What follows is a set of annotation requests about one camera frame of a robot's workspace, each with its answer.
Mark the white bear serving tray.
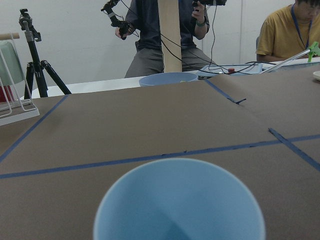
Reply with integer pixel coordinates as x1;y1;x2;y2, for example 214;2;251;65
312;70;320;81

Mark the person in dark shirt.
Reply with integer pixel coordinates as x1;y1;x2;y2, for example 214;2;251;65
101;0;226;78

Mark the red bottle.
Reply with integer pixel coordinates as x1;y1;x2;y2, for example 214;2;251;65
0;85;13;103

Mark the blue bowl with fork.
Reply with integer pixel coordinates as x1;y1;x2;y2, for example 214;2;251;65
139;72;198;87

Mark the cardboard post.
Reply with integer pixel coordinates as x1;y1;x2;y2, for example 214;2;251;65
157;0;182;73

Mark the light blue plastic cup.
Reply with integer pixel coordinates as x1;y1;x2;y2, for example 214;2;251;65
93;158;266;240

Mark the black camera tripod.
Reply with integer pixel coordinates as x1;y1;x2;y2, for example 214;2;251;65
18;8;71;100

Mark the white wire cup rack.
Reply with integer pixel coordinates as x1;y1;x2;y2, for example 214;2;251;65
0;32;40;126

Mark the person in yellow shirt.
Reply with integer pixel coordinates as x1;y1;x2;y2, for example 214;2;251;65
255;0;320;63

